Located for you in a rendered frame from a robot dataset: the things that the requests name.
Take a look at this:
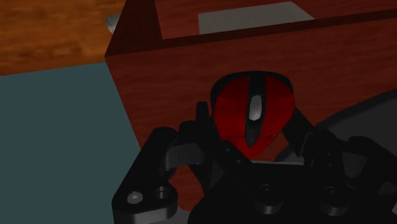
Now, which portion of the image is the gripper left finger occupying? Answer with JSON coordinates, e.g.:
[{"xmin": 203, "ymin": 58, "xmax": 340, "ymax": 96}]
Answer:
[{"xmin": 111, "ymin": 101, "xmax": 253, "ymax": 224}]

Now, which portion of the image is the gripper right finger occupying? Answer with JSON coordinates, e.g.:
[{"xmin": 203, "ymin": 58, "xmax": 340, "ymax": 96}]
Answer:
[{"xmin": 280, "ymin": 106, "xmax": 397, "ymax": 215}]

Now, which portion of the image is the dark grey flat device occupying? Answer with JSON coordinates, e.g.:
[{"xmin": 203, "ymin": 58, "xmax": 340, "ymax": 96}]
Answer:
[{"xmin": 274, "ymin": 89, "xmax": 397, "ymax": 187}]

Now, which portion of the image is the red and black computer mouse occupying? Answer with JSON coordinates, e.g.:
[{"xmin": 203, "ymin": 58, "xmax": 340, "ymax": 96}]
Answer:
[{"xmin": 210, "ymin": 70, "xmax": 296, "ymax": 160}]

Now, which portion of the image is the reddish brown wooden desk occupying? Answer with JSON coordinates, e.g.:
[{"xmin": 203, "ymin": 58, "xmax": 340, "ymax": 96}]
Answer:
[{"xmin": 104, "ymin": 0, "xmax": 397, "ymax": 212}]

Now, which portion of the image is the teal rug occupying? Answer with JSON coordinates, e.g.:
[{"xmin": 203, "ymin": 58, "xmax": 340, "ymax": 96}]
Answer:
[{"xmin": 0, "ymin": 62, "xmax": 190, "ymax": 224}]

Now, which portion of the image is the small white rounded object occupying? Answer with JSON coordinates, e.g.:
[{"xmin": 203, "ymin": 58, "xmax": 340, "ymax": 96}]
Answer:
[{"xmin": 105, "ymin": 13, "xmax": 122, "ymax": 34}]

